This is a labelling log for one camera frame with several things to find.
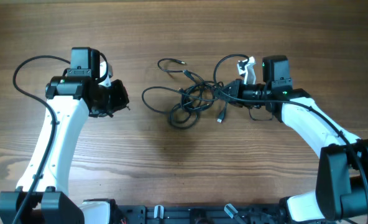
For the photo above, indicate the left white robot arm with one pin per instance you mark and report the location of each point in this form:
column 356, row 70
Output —
column 41, row 195

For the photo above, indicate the right white gripper handle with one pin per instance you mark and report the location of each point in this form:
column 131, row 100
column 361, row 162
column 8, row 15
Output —
column 246, row 70

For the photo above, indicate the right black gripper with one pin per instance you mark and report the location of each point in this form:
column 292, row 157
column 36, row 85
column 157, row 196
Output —
column 234, row 92

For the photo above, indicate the white gripper handle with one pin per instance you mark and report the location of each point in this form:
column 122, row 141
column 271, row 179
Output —
column 246, row 70
column 103, row 68

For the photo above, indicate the left white gripper handle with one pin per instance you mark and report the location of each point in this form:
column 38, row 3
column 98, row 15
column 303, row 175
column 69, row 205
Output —
column 103, row 68

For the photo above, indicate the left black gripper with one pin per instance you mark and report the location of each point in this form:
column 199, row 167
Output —
column 122, row 100

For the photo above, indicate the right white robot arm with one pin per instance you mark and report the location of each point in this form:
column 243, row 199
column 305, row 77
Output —
column 342, row 181

